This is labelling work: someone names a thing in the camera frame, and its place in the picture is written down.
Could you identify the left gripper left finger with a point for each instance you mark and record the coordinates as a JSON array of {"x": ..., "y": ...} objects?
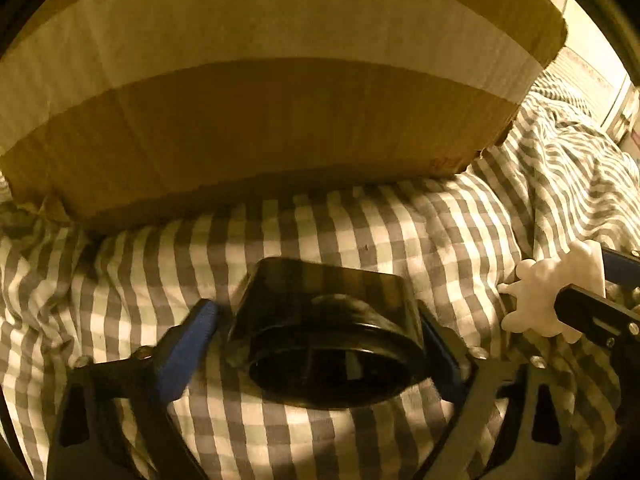
[{"x": 88, "y": 440}]

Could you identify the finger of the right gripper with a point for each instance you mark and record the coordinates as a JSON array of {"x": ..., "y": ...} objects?
[
  {"x": 621, "y": 269},
  {"x": 603, "y": 322}
]

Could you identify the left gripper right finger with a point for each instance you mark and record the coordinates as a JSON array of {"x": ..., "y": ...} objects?
[{"x": 534, "y": 441}]

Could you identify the white animal figurine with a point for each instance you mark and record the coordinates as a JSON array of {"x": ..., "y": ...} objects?
[{"x": 540, "y": 281}]

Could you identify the black tape roll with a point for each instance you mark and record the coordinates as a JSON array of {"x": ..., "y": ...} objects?
[{"x": 326, "y": 337}]

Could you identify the grey checkered duvet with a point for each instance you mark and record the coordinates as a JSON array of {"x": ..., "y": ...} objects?
[{"x": 555, "y": 179}]

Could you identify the brown cardboard box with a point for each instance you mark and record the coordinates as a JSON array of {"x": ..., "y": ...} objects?
[{"x": 120, "y": 113}]

